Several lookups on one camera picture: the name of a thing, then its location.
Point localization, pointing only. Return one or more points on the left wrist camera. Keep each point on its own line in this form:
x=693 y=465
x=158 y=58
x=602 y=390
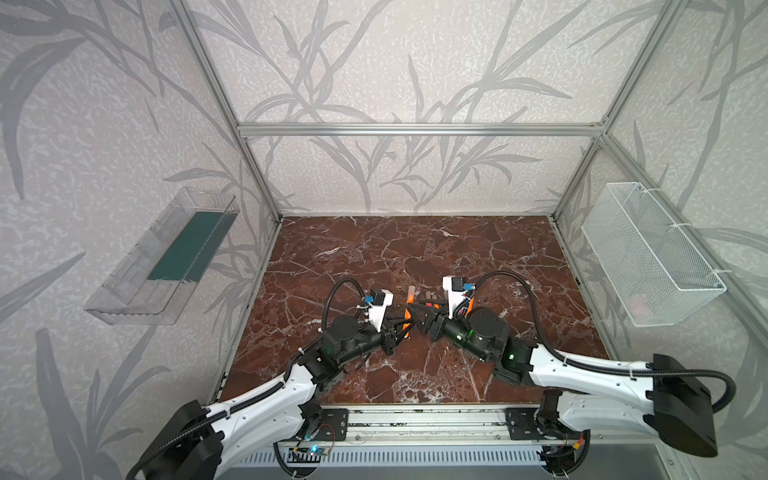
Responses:
x=376 y=302

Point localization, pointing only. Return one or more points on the aluminium frame crossbar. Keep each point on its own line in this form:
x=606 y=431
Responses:
x=419 y=129

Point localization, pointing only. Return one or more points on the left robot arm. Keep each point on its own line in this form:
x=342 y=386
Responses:
x=202 y=442

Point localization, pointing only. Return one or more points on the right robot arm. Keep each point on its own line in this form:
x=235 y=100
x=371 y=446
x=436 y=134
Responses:
x=582 y=393

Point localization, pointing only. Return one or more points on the clear plastic wall tray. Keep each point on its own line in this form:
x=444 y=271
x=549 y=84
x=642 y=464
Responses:
x=154 y=282

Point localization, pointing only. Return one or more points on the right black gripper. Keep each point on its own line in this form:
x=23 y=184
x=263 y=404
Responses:
x=435 y=323

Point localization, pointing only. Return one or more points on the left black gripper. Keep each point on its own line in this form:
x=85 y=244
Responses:
x=390 y=337

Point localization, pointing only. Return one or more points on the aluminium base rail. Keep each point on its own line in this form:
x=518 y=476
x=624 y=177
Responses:
x=396 y=424

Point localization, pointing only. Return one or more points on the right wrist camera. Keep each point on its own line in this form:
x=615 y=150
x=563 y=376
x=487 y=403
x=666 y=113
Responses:
x=458 y=291

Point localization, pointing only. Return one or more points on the white wire mesh basket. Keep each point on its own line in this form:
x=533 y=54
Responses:
x=658 y=274

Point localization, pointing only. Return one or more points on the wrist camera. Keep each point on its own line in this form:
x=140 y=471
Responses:
x=458 y=291
x=376 y=302

